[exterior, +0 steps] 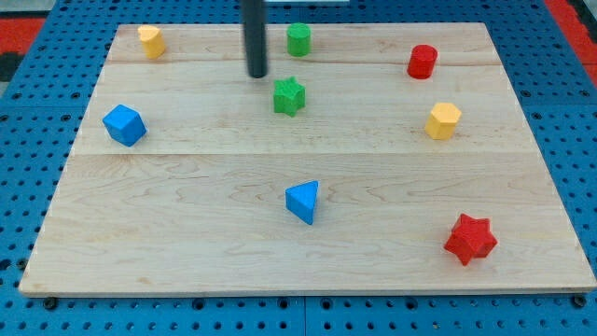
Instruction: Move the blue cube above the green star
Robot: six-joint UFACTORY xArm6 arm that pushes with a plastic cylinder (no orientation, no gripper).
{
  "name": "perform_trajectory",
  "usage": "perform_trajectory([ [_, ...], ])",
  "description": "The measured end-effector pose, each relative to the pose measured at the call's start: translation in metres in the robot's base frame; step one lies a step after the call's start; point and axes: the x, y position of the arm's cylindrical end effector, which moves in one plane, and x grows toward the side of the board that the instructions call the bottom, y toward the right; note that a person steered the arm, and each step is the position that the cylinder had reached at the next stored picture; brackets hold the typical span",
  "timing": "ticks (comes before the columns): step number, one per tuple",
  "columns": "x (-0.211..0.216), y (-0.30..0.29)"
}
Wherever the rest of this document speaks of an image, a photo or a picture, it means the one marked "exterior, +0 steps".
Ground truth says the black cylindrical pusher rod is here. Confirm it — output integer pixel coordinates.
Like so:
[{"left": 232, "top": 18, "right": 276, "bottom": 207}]
[{"left": 240, "top": 0, "right": 268, "bottom": 78}]

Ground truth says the green star block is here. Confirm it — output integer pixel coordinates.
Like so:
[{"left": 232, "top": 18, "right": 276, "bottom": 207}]
[{"left": 273, "top": 77, "right": 306, "bottom": 117}]

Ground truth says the blue cube block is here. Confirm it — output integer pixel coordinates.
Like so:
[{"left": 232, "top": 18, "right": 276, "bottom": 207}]
[{"left": 102, "top": 105, "right": 146, "bottom": 147}]

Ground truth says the red star block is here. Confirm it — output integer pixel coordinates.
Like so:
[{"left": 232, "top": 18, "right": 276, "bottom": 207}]
[{"left": 444, "top": 214, "right": 498, "bottom": 266}]

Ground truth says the green cylinder block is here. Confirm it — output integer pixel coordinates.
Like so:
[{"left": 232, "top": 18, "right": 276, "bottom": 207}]
[{"left": 286, "top": 22, "right": 312, "bottom": 57}]

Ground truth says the yellow heart block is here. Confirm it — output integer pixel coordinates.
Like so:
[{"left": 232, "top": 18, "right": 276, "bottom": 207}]
[{"left": 137, "top": 24, "right": 166, "bottom": 59}]

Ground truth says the red cylinder block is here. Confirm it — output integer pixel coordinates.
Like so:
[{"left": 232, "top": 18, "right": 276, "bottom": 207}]
[{"left": 407, "top": 44, "right": 438, "bottom": 79}]

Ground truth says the light wooden board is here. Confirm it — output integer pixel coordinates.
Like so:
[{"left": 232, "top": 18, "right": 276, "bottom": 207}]
[{"left": 19, "top": 22, "right": 596, "bottom": 298}]

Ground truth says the blue triangle block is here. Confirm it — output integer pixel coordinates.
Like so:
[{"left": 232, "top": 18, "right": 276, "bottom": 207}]
[{"left": 285, "top": 180, "right": 319, "bottom": 225}]

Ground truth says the yellow hexagon block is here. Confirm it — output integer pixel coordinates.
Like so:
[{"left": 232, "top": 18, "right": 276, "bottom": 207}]
[{"left": 424, "top": 103, "right": 462, "bottom": 140}]

